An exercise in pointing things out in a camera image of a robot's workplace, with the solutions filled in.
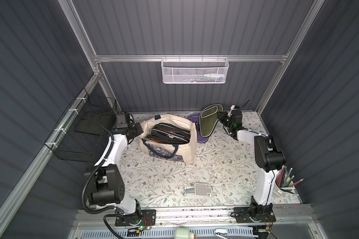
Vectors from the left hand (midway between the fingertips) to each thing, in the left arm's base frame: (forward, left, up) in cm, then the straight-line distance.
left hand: (140, 128), depth 88 cm
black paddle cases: (-2, -16, -2) cm, 17 cm away
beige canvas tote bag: (-16, -26, -1) cm, 31 cm away
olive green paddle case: (+15, -43, -6) cm, 46 cm away
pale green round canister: (-50, -25, -10) cm, 57 cm away
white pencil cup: (-30, -77, -8) cm, 83 cm away
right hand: (+15, -50, -1) cm, 52 cm away
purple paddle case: (+21, -34, -13) cm, 42 cm away
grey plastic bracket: (-31, -34, -14) cm, 48 cm away
